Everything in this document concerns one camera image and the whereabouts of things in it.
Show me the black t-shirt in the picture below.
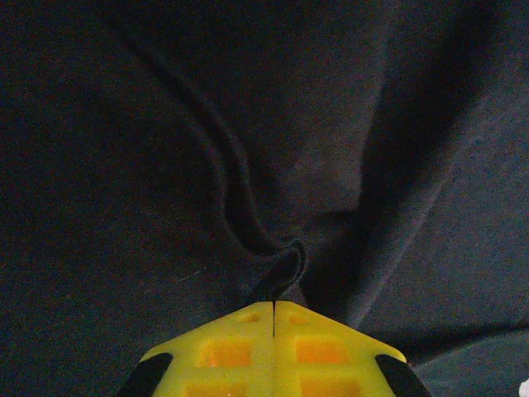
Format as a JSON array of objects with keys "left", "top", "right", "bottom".
[{"left": 0, "top": 0, "right": 529, "bottom": 397}]

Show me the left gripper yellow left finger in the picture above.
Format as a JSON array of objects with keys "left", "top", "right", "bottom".
[{"left": 117, "top": 300, "right": 276, "bottom": 397}]

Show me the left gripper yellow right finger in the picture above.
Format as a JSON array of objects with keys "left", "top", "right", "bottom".
[{"left": 274, "top": 300, "right": 431, "bottom": 397}]

